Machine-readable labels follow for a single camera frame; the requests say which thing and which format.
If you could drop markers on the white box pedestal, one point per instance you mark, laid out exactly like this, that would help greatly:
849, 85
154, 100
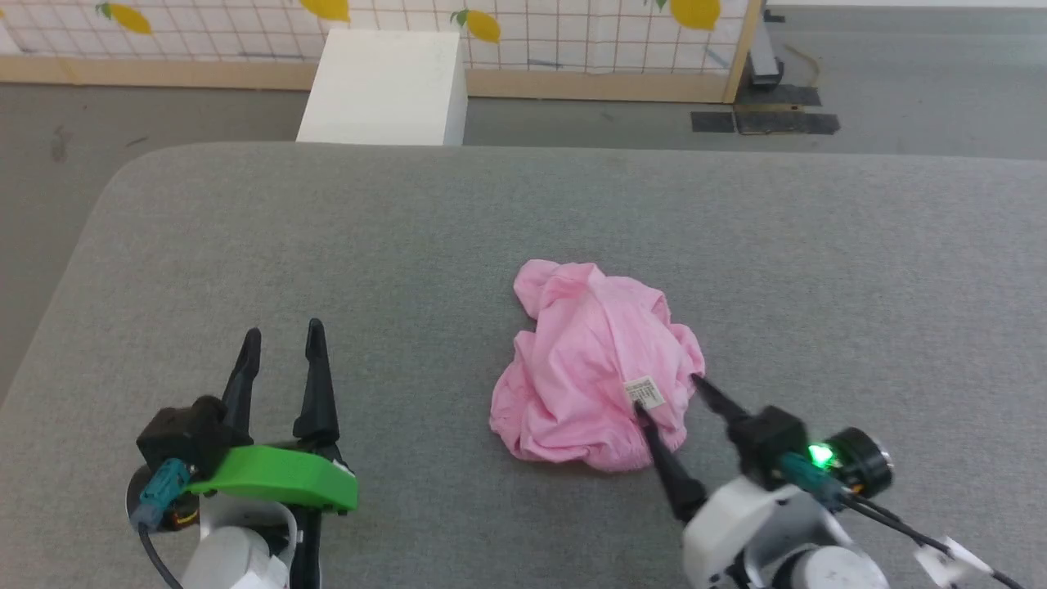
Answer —
384, 86

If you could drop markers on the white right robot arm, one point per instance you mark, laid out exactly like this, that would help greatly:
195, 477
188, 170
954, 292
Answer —
834, 570

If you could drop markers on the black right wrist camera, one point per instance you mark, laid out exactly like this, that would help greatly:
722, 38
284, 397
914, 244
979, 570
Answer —
855, 462

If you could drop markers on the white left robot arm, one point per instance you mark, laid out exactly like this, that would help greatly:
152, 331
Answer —
233, 560

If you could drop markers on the small black floor tape patch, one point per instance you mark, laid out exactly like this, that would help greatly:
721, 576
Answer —
712, 122

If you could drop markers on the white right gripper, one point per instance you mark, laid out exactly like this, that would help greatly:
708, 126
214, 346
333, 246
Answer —
736, 532

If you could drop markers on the lemon-patterned grid panel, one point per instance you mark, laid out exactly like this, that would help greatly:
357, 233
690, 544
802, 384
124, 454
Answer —
572, 49

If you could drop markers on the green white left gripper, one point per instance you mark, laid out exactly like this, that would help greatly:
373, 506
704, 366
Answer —
278, 483

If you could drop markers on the grey metal stand foot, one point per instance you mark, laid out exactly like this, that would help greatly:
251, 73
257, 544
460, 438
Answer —
765, 57

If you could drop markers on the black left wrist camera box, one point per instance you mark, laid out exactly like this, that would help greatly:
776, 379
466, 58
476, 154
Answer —
192, 438

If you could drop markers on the pink garment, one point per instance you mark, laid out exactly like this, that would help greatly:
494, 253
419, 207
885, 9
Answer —
589, 368

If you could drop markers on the long black floor tape patch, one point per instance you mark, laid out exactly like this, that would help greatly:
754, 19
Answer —
785, 123

